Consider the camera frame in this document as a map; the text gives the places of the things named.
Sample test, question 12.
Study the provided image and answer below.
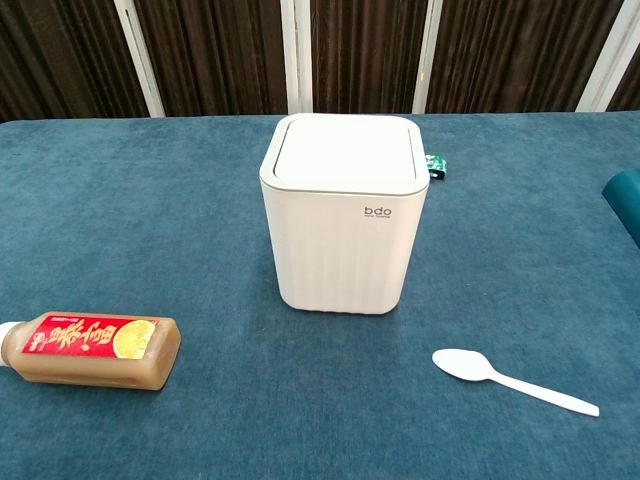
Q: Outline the brown drink bottle red label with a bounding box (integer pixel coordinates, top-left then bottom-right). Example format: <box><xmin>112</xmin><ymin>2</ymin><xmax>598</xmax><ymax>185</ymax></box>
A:
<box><xmin>0</xmin><ymin>310</ymin><xmax>182</xmax><ymax>393</ymax></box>

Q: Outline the dark brown pleated curtain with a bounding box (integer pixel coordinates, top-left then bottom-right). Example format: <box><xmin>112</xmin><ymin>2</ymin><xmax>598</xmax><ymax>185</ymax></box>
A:
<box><xmin>0</xmin><ymin>0</ymin><xmax>640</xmax><ymax>122</ymax></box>

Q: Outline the white plastic container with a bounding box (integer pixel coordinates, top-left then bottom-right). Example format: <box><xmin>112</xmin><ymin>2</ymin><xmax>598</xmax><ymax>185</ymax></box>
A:
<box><xmin>258</xmin><ymin>113</ymin><xmax>432</xmax><ymax>319</ymax></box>

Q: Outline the small green snack packet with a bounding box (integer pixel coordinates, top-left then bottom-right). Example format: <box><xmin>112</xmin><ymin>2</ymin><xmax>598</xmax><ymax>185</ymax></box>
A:
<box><xmin>425</xmin><ymin>154</ymin><xmax>448</xmax><ymax>182</ymax></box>

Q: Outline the white partition frame post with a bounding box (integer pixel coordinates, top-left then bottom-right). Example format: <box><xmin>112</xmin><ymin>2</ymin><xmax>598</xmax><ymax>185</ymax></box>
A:
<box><xmin>113</xmin><ymin>0</ymin><xmax>167</xmax><ymax>119</ymax></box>
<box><xmin>279</xmin><ymin>0</ymin><xmax>314</xmax><ymax>116</ymax></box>
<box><xmin>411</xmin><ymin>0</ymin><xmax>445</xmax><ymax>115</ymax></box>
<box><xmin>574</xmin><ymin>0</ymin><xmax>640</xmax><ymax>113</ymax></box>

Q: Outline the blue velvet tablecloth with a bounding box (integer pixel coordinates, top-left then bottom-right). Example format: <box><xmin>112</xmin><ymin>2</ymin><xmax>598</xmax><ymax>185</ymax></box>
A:
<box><xmin>0</xmin><ymin>112</ymin><xmax>640</xmax><ymax>480</ymax></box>

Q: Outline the white plastic spoon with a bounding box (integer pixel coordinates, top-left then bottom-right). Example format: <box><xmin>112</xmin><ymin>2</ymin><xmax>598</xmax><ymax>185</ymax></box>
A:
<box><xmin>431</xmin><ymin>348</ymin><xmax>601</xmax><ymax>418</ymax></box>

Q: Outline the teal cylindrical holder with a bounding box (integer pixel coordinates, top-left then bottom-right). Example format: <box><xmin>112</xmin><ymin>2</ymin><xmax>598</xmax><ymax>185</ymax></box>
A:
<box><xmin>601</xmin><ymin>167</ymin><xmax>640</xmax><ymax>237</ymax></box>

